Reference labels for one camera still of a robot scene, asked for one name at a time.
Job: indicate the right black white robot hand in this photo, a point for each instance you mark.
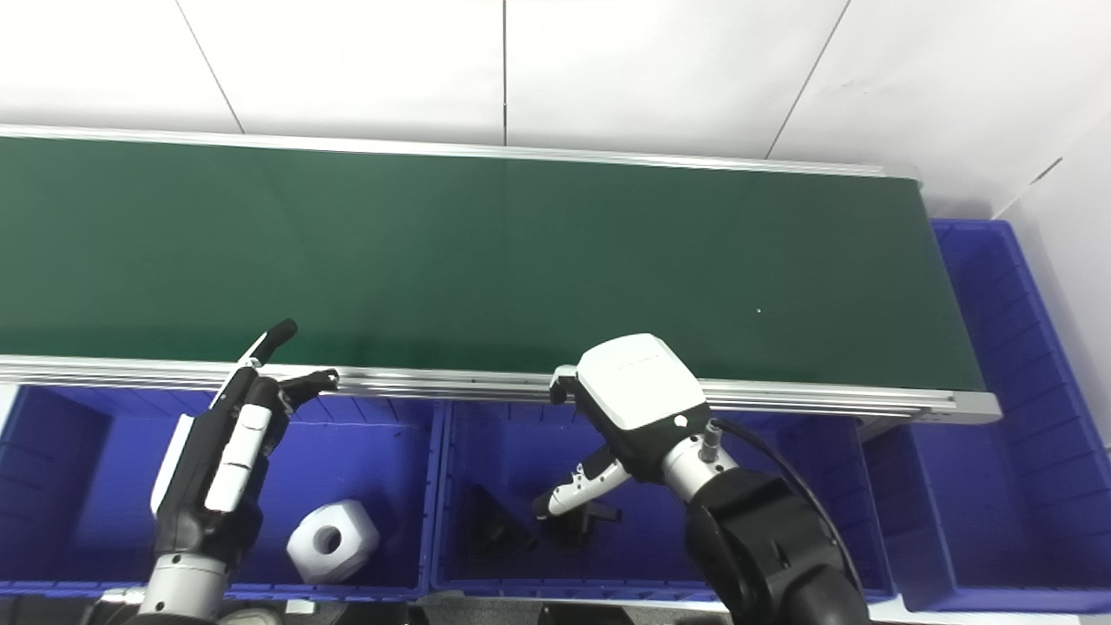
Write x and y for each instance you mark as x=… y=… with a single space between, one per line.
x=634 y=382

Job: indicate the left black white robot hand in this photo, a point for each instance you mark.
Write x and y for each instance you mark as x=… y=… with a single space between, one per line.
x=200 y=469

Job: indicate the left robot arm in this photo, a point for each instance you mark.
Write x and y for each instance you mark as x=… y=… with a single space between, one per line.
x=182 y=590

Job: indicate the blue bin with white part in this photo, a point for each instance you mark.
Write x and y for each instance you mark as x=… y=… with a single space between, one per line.
x=87 y=486

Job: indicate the blue bin with black parts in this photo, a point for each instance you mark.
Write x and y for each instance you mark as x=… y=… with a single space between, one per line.
x=521 y=443

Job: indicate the white hexagonal part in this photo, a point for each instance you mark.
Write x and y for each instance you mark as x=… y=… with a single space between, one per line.
x=334 y=542

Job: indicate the green conveyor belt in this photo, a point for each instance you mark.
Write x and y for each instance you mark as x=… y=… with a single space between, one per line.
x=521 y=260

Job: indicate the black angular part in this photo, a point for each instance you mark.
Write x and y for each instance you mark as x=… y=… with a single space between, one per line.
x=503 y=521

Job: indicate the large empty blue bin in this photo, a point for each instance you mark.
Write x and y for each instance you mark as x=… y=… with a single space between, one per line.
x=998 y=521

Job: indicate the aluminium conveyor side rail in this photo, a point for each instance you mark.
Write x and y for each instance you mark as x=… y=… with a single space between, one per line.
x=503 y=149
x=434 y=382

